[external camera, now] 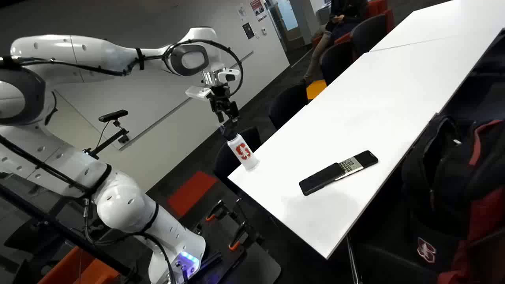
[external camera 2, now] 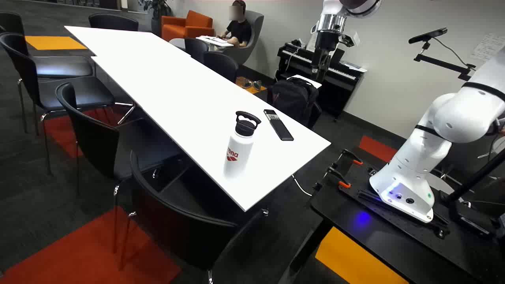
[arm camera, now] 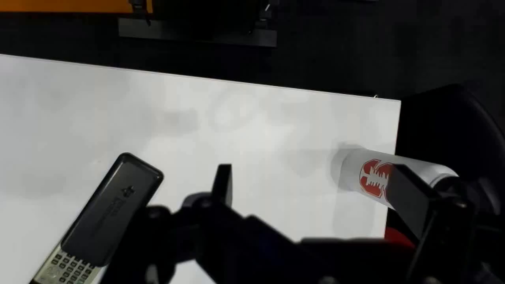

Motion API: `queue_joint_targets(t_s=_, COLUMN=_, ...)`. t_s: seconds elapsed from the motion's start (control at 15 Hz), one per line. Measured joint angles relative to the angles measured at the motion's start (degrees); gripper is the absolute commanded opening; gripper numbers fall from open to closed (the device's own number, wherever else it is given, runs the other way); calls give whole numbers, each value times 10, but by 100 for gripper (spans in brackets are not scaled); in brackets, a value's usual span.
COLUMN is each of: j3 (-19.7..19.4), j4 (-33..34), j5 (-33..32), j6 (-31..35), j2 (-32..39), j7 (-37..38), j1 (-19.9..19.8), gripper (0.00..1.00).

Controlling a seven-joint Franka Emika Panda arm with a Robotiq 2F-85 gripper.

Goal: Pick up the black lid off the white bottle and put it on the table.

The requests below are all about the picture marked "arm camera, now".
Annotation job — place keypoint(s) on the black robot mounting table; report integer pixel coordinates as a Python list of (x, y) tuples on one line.
[(199, 34)]

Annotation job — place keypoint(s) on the orange panel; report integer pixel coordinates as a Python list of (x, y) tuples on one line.
[(63, 5)]

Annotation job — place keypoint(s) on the black remote control with keypad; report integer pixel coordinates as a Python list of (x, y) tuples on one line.
[(115, 205)]

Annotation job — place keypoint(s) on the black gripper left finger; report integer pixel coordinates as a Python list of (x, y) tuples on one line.
[(223, 183)]

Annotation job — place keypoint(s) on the white bottle with red logo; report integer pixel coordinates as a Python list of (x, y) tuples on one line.
[(349, 171)]

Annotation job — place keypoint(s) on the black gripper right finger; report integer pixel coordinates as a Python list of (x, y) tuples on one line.
[(415, 202)]

